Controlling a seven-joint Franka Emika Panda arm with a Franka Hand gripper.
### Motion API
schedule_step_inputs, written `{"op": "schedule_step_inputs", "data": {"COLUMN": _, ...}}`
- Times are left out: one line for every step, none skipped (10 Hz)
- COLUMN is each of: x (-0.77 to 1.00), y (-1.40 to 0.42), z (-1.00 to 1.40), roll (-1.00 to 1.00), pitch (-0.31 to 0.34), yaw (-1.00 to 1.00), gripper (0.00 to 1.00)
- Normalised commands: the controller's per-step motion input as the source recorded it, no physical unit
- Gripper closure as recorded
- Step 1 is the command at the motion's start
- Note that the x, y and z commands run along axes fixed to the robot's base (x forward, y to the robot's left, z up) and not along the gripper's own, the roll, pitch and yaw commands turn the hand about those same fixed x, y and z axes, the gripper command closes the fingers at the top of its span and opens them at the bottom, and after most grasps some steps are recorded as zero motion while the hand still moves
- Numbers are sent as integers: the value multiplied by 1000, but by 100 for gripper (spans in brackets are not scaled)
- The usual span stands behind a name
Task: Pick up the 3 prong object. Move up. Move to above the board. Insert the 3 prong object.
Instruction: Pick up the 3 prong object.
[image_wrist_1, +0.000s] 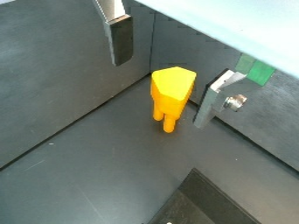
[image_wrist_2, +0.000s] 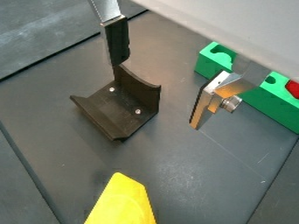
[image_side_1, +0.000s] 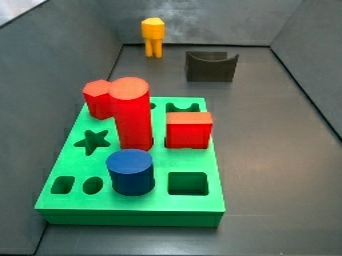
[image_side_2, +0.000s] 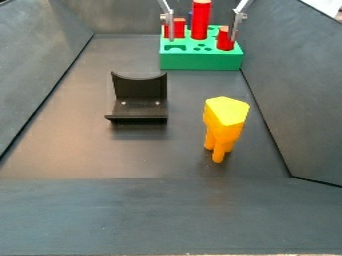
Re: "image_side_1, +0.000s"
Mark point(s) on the yellow three prong block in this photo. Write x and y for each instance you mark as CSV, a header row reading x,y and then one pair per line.
x,y
152,33

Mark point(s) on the green shape sorter board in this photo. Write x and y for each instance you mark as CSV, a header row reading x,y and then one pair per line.
x,y
77,195

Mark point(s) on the red square block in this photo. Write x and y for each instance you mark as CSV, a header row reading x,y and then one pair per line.
x,y
188,129

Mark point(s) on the tall red cylinder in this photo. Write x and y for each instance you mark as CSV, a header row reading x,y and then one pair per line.
x,y
129,103

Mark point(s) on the blue cylinder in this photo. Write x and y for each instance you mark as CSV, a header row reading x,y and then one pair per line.
x,y
131,171

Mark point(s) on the red hexagonal block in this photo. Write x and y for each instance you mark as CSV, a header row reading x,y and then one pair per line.
x,y
94,93

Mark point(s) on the black curved stand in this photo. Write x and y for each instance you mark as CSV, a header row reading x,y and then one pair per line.
x,y
209,66

